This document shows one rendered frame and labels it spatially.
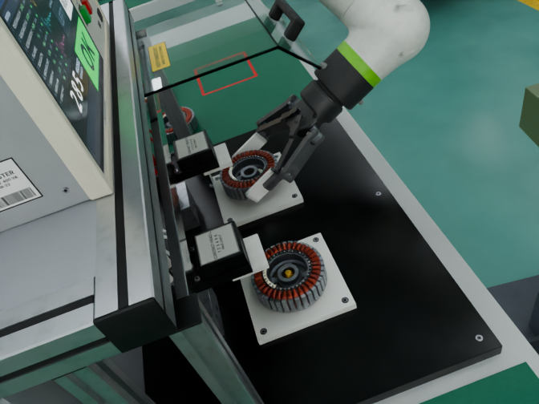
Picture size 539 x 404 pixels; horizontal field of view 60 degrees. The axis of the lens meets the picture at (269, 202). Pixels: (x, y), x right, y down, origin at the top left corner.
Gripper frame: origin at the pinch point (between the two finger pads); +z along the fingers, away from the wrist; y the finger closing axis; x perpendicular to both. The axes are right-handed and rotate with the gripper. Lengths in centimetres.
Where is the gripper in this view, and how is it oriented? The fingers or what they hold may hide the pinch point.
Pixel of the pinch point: (250, 171)
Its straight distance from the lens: 86.7
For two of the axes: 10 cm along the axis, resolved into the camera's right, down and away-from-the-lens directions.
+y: -2.5, -6.3, 7.4
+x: -6.8, -4.3, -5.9
